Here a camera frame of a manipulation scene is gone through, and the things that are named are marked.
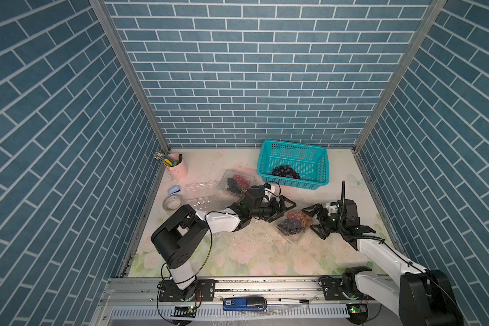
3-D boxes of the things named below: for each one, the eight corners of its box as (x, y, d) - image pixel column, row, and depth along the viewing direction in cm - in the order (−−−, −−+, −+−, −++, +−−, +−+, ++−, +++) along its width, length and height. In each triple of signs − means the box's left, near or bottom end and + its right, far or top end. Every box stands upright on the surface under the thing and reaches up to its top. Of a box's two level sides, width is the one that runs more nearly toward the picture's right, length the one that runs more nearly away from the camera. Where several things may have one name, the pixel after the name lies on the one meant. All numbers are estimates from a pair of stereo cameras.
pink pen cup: (171, 180, 108) (164, 166, 99) (175, 168, 113) (169, 153, 104) (185, 180, 108) (179, 166, 99) (189, 168, 113) (183, 153, 104)
